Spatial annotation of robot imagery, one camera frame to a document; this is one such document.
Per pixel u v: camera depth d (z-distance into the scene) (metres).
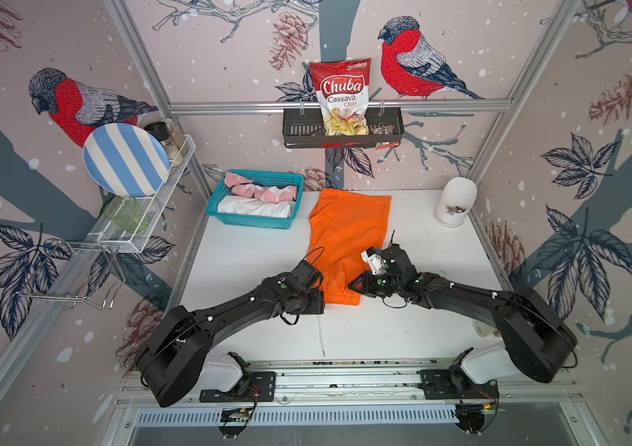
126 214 0.69
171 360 0.41
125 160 0.73
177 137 0.85
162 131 0.81
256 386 0.73
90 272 0.66
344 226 1.08
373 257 0.81
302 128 0.95
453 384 0.66
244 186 1.14
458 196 1.04
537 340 0.43
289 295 0.61
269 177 1.17
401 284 0.68
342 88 0.80
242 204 1.10
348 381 0.76
